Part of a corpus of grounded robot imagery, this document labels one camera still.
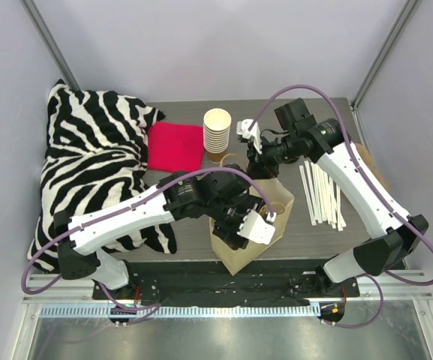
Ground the brown paper bag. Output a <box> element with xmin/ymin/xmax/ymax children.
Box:
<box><xmin>209</xmin><ymin>178</ymin><xmax>294</xmax><ymax>275</ymax></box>

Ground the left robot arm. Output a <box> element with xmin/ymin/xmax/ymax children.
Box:
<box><xmin>54</xmin><ymin>167</ymin><xmax>275</xmax><ymax>299</ymax></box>

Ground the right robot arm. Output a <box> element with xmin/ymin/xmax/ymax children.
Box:
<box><xmin>237</xmin><ymin>98</ymin><xmax>428</xmax><ymax>296</ymax></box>

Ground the white wrapped straw bundle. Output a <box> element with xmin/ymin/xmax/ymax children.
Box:
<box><xmin>299</xmin><ymin>160</ymin><xmax>347</xmax><ymax>232</ymax></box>

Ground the stack of brown paper cups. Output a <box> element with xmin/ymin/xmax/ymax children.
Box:
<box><xmin>203</xmin><ymin>108</ymin><xmax>232</xmax><ymax>163</ymax></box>

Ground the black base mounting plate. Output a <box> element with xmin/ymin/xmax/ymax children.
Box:
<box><xmin>110</xmin><ymin>259</ymin><xmax>360</xmax><ymax>308</ymax></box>

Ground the brown pulp cup carrier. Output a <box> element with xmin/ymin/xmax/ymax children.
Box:
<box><xmin>352</xmin><ymin>142</ymin><xmax>390</xmax><ymax>192</ymax></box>

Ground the pink folded cloth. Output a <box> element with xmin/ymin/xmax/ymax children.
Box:
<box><xmin>148</xmin><ymin>122</ymin><xmax>204</xmax><ymax>173</ymax></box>

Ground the zebra print pillow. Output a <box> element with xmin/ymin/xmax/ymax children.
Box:
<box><xmin>27</xmin><ymin>79</ymin><xmax>165</xmax><ymax>257</ymax></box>

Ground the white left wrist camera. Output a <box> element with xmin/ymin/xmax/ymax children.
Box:
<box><xmin>236</xmin><ymin>210</ymin><xmax>276</xmax><ymax>245</ymax></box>

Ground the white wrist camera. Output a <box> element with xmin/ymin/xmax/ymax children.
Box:
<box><xmin>236</xmin><ymin>210</ymin><xmax>276</xmax><ymax>245</ymax></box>
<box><xmin>236</xmin><ymin>118</ymin><xmax>262</xmax><ymax>154</ymax></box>

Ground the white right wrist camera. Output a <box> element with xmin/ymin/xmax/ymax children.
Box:
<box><xmin>236</xmin><ymin>118</ymin><xmax>262</xmax><ymax>154</ymax></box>

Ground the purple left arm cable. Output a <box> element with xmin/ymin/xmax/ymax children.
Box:
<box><xmin>20</xmin><ymin>167</ymin><xmax>279</xmax><ymax>344</ymax></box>

